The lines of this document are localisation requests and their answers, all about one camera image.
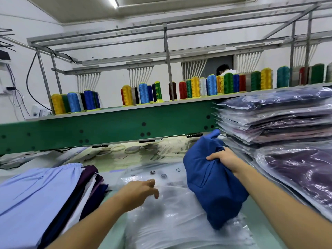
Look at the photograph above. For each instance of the person's right hand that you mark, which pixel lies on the person's right hand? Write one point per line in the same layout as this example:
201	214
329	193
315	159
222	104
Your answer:
227	160

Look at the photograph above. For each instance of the person's left hand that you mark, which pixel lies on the person's left hand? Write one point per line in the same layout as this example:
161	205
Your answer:
136	194

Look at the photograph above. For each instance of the blue garment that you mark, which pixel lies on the blue garment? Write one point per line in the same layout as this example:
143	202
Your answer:
212	189

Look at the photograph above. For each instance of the stack of plastic bags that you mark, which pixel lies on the stack of plastic bags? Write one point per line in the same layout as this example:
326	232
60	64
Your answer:
166	220

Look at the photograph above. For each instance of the single clear plastic bag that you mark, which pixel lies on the single clear plastic bag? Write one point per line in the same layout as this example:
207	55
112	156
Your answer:
280	197

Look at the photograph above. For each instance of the stack of bagged garments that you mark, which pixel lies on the stack of bagged garments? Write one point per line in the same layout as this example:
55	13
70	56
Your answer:
275	116

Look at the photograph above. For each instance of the person's left forearm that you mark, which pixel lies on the person's left forearm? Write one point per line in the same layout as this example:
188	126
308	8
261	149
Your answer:
93	228

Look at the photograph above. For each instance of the person's right forearm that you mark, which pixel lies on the person's right forearm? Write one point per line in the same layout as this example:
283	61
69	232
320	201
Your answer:
290	210

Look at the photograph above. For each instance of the green machine beam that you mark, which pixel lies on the green machine beam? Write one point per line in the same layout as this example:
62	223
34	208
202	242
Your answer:
103	129

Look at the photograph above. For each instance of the row of coloured thread spools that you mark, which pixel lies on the row of coloured thread spools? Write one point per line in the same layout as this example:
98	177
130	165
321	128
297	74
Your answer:
207	85

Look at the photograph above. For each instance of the grey metal thread rack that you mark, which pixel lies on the grey metal thread rack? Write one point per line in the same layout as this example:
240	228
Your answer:
167	54

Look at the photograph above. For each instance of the white box device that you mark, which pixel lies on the white box device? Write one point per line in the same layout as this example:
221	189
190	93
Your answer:
40	111

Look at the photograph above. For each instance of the ceiling light tube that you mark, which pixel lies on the ceiling light tube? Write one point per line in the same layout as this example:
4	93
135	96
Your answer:
112	2

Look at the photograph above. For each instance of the wall router with antennas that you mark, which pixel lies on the wall router with antennas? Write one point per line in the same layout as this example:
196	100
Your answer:
4	54

